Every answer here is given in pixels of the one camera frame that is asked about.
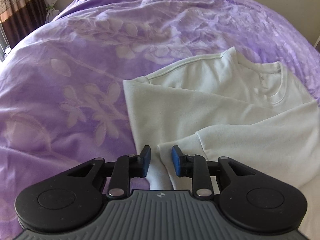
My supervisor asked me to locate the purple floral bed cover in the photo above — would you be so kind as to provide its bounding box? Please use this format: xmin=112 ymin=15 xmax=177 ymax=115
xmin=1 ymin=0 xmax=319 ymax=239

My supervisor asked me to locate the brown striped curtain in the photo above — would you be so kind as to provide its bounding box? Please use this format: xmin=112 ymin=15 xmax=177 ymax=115
xmin=1 ymin=0 xmax=47 ymax=48

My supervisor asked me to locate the white printed t-shirt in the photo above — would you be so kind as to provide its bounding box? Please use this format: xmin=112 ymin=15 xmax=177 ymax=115
xmin=123 ymin=48 xmax=319 ymax=190

